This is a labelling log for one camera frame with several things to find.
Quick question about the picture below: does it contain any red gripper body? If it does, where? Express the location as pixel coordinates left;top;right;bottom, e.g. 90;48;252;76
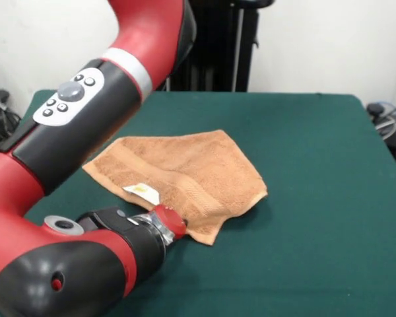
153;203;188;239

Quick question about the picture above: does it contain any orange terry towel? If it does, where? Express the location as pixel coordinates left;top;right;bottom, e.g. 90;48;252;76
82;129;268;246

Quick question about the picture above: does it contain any dark green table cloth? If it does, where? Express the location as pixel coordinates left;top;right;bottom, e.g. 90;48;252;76
19;89;396;317

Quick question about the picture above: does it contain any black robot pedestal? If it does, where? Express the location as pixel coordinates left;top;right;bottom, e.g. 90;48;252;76
166;0;277;92

